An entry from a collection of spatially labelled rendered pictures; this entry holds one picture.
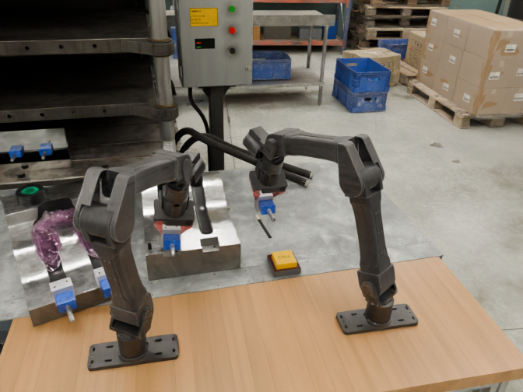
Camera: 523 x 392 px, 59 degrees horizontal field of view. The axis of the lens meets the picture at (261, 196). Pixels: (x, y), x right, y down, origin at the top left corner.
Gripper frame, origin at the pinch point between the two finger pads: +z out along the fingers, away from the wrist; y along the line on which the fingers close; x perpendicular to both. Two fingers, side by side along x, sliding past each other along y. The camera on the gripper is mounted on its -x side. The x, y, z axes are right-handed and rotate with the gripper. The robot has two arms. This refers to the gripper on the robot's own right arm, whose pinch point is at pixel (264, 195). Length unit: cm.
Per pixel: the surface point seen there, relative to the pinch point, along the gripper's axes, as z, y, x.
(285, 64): 209, -117, -287
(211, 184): 9.5, 13.8, -12.3
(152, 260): 0.8, 34.8, 15.8
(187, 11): -4, 12, -84
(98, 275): -2, 48, 20
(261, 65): 210, -92, -288
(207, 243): 3.1, 19.1, 12.0
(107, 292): -2, 47, 24
